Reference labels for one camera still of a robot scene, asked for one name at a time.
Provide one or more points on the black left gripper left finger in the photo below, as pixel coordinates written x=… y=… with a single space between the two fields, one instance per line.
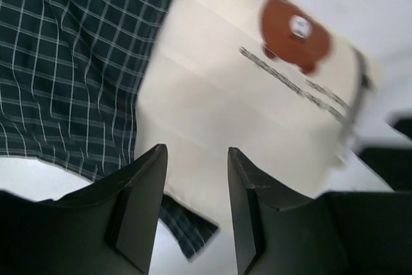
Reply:
x=107 y=227

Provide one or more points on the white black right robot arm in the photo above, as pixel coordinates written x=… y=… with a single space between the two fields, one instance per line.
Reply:
x=391 y=162

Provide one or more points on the cream pillow with bear print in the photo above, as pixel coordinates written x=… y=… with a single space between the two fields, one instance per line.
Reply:
x=259 y=75

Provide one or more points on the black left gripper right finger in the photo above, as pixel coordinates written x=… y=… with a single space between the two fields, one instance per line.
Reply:
x=280 y=231

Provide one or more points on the dark grid-pattern pillowcase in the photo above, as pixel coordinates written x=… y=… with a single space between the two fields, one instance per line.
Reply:
x=70 y=75

